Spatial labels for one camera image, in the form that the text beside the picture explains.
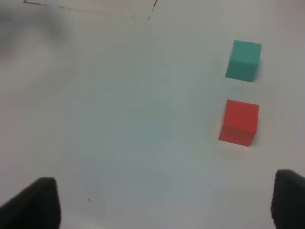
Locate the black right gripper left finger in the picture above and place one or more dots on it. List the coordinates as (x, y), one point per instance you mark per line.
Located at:
(36, 207)

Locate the red cube block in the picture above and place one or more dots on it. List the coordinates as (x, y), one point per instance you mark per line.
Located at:
(240, 123)

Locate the green cube block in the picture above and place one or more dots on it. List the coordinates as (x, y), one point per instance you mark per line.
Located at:
(244, 61)

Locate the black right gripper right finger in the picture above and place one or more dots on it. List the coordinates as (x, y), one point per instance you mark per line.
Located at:
(288, 200)

